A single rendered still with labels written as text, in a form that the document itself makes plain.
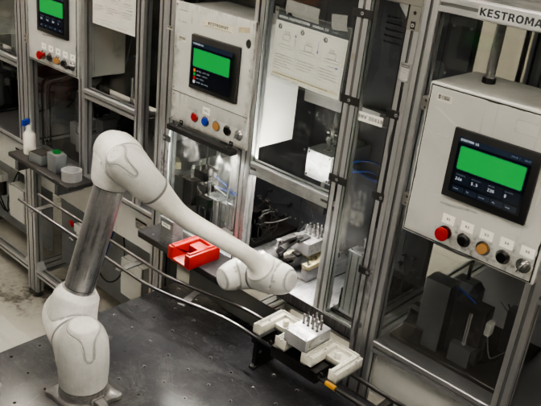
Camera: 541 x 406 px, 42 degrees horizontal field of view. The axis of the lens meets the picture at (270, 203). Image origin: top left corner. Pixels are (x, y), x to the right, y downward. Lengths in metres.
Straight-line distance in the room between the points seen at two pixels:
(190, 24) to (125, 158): 0.78
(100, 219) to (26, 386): 0.61
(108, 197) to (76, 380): 0.57
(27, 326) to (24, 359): 1.39
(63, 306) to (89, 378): 0.26
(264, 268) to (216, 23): 0.89
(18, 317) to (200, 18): 2.11
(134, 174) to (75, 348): 0.57
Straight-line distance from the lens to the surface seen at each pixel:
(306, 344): 2.33
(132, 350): 2.64
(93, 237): 2.32
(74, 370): 2.30
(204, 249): 2.70
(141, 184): 2.10
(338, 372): 2.29
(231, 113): 2.57
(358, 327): 2.45
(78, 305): 2.40
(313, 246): 2.64
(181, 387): 2.48
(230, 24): 2.53
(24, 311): 4.13
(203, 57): 2.61
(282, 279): 2.26
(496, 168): 1.96
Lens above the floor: 2.24
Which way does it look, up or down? 24 degrees down
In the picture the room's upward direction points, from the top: 7 degrees clockwise
